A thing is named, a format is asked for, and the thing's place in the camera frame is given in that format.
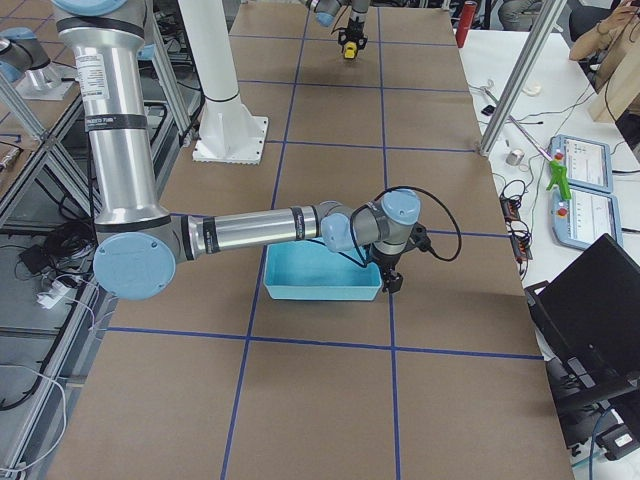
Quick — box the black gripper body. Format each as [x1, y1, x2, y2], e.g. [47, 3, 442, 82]
[370, 224, 433, 293]
[336, 13, 368, 46]

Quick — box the yellow beetle toy car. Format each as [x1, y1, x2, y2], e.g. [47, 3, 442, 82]
[342, 41, 358, 60]

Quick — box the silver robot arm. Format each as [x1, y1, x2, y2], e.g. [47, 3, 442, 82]
[53, 1, 431, 300]
[300, 0, 370, 49]

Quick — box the light blue plastic bin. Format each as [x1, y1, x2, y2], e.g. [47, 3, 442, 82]
[263, 241, 382, 301]

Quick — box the red cylinder tube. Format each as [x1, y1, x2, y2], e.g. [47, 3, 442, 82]
[455, 0, 477, 49]

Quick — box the black orange electronics board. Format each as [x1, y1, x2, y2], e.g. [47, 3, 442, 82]
[499, 195, 532, 264]

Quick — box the small black phone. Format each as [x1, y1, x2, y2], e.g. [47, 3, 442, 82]
[481, 105, 495, 116]

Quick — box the small silver metal cylinder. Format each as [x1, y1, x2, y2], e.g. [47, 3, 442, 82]
[506, 149, 525, 166]

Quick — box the near teach pendant tablet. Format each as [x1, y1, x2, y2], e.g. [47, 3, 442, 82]
[550, 186, 624, 250]

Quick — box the teach pendant tablet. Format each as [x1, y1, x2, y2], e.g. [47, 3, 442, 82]
[549, 135, 613, 194]
[550, 186, 624, 250]

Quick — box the reacher grabber tool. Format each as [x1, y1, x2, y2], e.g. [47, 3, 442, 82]
[507, 114, 572, 200]

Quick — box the black laptop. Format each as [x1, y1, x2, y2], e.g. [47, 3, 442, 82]
[526, 234, 639, 457]

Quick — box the far teach pendant tablet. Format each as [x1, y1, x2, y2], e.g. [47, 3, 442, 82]
[549, 135, 613, 194]

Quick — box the seated person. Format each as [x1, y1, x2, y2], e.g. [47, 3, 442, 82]
[499, 0, 640, 96]

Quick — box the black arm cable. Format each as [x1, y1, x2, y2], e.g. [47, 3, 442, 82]
[349, 186, 464, 266]

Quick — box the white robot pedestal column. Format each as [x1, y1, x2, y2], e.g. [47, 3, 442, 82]
[179, 0, 269, 164]

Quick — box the aluminium frame post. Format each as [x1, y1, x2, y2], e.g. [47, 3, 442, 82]
[478, 0, 567, 157]

